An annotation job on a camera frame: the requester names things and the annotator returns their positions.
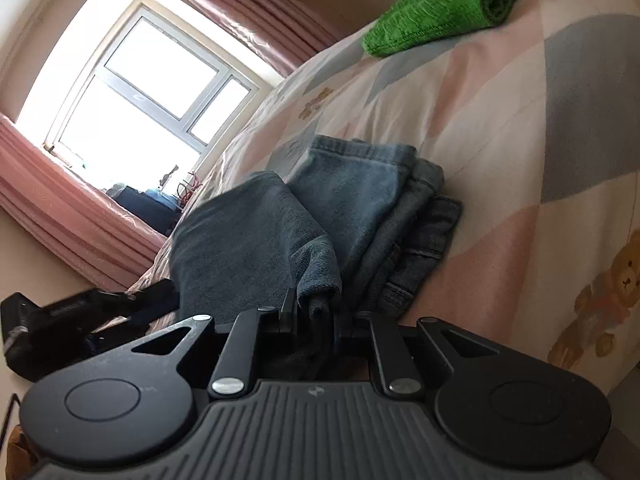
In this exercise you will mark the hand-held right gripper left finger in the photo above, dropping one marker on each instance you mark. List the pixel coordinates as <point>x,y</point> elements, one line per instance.
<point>287,316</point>

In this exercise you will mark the green knitted cloth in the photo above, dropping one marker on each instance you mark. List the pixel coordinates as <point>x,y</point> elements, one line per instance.
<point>440,10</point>

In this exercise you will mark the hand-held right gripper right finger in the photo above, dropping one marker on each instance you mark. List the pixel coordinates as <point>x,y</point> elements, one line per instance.
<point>350,327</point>

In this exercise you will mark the white framed window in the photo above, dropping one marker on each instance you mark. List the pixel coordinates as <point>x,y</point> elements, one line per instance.
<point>150,85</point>

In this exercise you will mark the blue denim jeans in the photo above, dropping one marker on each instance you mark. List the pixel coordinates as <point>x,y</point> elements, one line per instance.
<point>340,185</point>

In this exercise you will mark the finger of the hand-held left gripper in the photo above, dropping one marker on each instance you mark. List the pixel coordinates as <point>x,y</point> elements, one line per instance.
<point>160,302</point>

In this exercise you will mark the pink curtain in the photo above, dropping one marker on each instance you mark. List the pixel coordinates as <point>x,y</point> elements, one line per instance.
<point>60,210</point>
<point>240,15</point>

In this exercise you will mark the dark blue bag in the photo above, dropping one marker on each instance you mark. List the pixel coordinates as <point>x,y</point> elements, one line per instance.
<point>145,205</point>

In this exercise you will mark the pink grey patchwork bedsheet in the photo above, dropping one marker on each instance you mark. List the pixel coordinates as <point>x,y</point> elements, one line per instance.
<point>500,135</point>

